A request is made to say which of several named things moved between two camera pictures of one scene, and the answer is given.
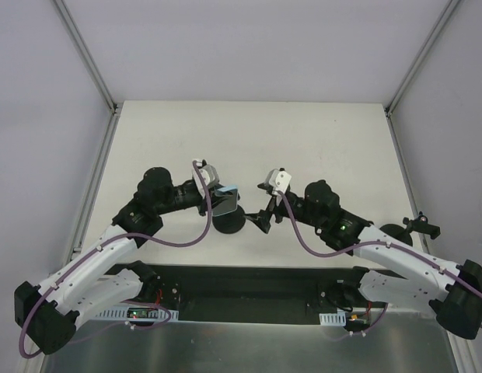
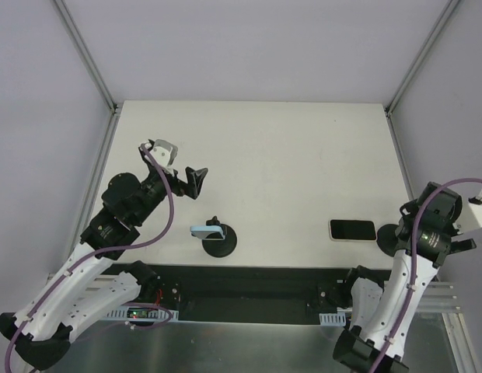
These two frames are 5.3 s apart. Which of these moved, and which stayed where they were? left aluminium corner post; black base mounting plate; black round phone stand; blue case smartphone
Moved: blue case smartphone; black round phone stand
Stayed: black base mounting plate; left aluminium corner post
